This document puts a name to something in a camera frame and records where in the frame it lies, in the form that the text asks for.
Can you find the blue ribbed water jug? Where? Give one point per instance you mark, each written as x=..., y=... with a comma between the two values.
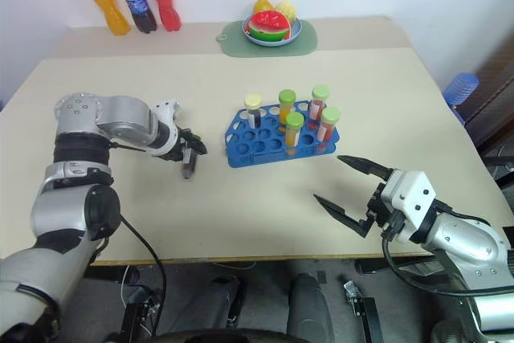
x=462, y=90

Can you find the yellow toy pepper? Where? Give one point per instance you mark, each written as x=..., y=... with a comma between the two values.
x=262, y=5

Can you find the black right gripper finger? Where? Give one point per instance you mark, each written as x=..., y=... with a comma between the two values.
x=365, y=165
x=341, y=214

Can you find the yellow bumpy toy fruit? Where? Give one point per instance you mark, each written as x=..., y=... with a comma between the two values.
x=287, y=9

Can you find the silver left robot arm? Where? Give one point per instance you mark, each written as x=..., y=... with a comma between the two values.
x=120, y=118

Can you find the green silicone mat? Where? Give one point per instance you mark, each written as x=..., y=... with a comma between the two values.
x=231, y=43

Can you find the yellow-capped dark liquid test tube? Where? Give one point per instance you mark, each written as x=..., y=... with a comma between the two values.
x=254, y=110

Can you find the green-capped red liquid test tube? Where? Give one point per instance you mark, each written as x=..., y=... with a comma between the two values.
x=319, y=102
x=328, y=128

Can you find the light blue plate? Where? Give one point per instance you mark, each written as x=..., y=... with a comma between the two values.
x=295, y=31

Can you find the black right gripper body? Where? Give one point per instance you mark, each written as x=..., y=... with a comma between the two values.
x=377, y=204

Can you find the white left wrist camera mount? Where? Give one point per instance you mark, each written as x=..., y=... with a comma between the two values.
x=165, y=108

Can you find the black metal table bracket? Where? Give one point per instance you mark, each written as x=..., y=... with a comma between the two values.
x=138, y=311
x=363, y=311

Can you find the black office chair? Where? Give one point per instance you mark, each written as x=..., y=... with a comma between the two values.
x=500, y=164

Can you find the dark brown wooden cabinet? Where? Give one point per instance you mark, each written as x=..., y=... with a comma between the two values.
x=494, y=90

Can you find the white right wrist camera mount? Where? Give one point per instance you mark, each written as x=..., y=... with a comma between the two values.
x=413, y=194

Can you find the green-capped orange liquid test tube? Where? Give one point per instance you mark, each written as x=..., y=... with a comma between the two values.
x=294, y=132
x=286, y=104

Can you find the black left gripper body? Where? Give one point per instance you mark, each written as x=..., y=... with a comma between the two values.
x=185, y=139

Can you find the blue test tube rack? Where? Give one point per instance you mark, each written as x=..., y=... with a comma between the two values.
x=261, y=150

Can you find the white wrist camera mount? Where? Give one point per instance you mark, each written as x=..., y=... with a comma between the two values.
x=413, y=194
x=165, y=108

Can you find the dark rounded shape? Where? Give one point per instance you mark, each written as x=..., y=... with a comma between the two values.
x=309, y=307
x=219, y=303

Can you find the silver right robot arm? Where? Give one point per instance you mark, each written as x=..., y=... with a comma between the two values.
x=470, y=238

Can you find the toy watermelon slice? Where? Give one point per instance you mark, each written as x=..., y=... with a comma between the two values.
x=267, y=25

